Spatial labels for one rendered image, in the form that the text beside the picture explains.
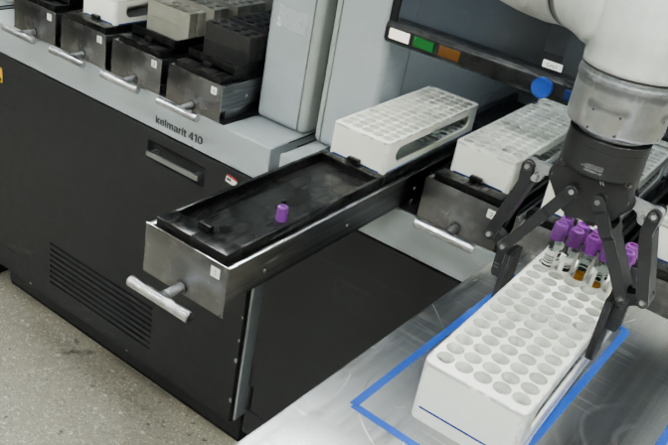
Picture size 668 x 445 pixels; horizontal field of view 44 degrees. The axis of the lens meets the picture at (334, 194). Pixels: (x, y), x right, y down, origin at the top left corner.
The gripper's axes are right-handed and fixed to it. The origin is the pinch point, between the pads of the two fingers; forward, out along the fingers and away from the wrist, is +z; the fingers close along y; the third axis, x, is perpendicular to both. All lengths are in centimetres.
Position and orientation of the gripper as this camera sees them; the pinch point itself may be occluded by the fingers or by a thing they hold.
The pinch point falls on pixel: (549, 311)
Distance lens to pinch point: 87.4
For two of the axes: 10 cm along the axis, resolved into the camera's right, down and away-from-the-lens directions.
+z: -1.7, 8.8, 4.5
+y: 8.1, 3.8, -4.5
